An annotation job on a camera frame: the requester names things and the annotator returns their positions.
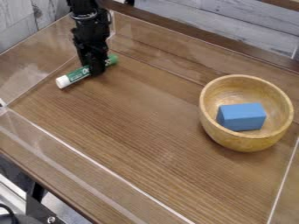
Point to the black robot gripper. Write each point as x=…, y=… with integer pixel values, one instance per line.
x=91, y=32

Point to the green Expo marker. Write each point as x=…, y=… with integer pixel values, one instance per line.
x=82, y=73

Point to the brown wooden bowl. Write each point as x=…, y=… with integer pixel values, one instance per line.
x=240, y=88

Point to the blue rectangular block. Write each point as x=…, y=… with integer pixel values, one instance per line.
x=242, y=117

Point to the black metal table frame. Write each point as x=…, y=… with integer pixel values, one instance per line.
x=35, y=192

